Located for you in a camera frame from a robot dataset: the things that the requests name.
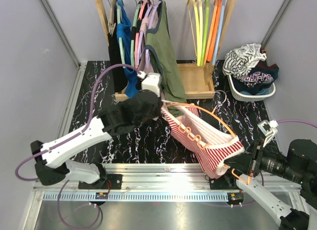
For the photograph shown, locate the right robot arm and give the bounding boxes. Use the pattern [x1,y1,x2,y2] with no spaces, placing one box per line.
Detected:
[224,139,317,230]

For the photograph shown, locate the black white striped tank top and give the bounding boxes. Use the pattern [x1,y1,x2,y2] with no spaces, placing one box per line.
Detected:
[222,43,267,77]

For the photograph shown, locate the pink hanger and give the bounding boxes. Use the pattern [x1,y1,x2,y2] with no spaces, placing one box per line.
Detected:
[134,0,151,67]

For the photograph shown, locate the orange hanger with red top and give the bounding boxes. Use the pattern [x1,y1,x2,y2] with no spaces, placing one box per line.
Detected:
[160,94,246,177]

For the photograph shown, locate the lime green empty hanger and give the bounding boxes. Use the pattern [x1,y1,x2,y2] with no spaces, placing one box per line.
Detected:
[200,0,210,66]

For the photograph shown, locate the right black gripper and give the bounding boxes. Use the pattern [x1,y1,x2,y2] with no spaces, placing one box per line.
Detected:
[224,138,310,184]

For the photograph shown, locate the cream empty hanger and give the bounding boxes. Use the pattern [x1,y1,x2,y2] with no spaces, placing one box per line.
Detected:
[196,0,203,66]

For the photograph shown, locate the yellow plastic hanger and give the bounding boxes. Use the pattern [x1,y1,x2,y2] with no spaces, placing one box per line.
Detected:
[187,0,201,66]

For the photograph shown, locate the mint green hanger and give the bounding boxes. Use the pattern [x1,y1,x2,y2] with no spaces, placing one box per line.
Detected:
[116,0,125,64]

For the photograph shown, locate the olive green top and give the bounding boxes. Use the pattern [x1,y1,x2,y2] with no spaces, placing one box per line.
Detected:
[145,0,186,103]

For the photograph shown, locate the navy printed shirt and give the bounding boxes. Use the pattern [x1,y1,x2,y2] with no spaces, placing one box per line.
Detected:
[232,61,279,95]

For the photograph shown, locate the purple hanger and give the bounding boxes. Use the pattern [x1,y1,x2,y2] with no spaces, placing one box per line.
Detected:
[145,0,161,73]

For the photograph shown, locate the orange empty hanger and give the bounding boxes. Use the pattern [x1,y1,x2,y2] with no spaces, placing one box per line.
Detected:
[204,0,219,65]
[208,0,221,62]

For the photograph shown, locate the purple cable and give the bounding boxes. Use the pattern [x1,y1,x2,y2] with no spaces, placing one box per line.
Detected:
[276,119,317,129]
[15,63,142,182]

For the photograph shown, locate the black garment on clip hanger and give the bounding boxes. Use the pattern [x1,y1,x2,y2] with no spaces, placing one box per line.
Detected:
[108,29,128,92]

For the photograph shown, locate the wooden clip hanger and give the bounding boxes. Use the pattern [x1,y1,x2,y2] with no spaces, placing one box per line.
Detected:
[108,0,116,35]

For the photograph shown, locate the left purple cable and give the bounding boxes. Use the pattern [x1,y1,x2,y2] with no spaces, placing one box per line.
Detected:
[15,63,142,182]

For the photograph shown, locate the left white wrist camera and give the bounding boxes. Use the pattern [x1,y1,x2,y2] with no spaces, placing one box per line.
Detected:
[137,71,161,97]

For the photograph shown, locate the light blue empty hanger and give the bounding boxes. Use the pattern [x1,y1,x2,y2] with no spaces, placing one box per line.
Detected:
[212,0,226,65]

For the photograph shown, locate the wooden clothes rack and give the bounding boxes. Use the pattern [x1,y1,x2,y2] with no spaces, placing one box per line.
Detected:
[95,0,236,99]

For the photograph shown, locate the blue top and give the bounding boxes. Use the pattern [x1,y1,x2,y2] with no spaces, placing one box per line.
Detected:
[119,0,138,98]

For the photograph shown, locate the mauve pink top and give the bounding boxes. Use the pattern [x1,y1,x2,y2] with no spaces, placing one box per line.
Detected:
[135,16,155,73]

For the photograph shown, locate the lilac hanger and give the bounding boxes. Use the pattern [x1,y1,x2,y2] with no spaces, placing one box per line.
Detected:
[137,4,154,66]

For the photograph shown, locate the red white striped top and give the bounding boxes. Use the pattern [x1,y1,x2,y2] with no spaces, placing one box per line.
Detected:
[161,105,245,179]

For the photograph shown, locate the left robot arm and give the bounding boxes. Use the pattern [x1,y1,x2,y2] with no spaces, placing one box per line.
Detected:
[31,90,162,189]

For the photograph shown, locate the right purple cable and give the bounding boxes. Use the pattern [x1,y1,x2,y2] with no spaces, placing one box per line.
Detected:
[276,119,317,129]

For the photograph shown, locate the white laundry basket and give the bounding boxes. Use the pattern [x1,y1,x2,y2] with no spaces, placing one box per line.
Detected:
[227,75,276,102]

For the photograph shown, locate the aluminium rail base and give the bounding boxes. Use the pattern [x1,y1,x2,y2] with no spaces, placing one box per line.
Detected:
[24,63,303,230]

